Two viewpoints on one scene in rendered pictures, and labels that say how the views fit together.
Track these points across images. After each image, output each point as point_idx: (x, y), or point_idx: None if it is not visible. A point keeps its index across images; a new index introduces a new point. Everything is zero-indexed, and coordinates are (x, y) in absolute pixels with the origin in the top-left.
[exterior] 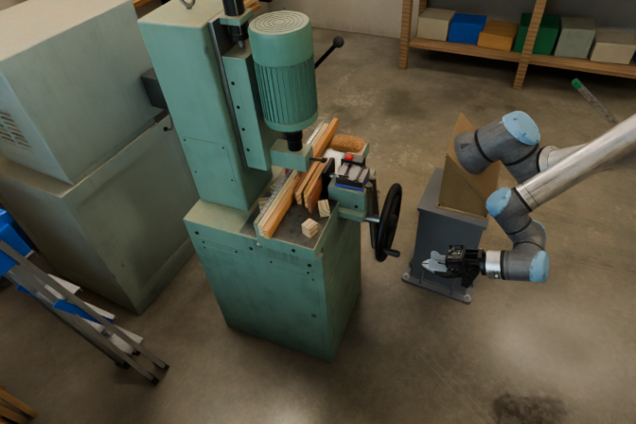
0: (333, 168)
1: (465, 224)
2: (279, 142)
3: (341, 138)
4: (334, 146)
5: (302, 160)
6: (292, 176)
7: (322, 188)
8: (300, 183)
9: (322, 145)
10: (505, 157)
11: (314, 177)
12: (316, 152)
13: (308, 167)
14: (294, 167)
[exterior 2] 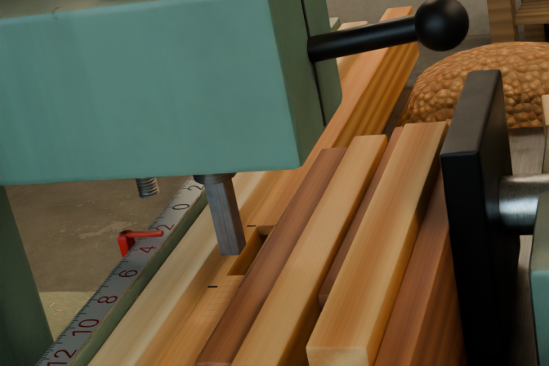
0: (509, 168)
1: None
2: None
3: (469, 60)
4: (437, 111)
5: (245, 36)
6: (183, 270)
7: (461, 329)
8: (256, 303)
9: (361, 102)
10: None
11: (380, 221)
12: (336, 133)
13: (308, 130)
14: (185, 152)
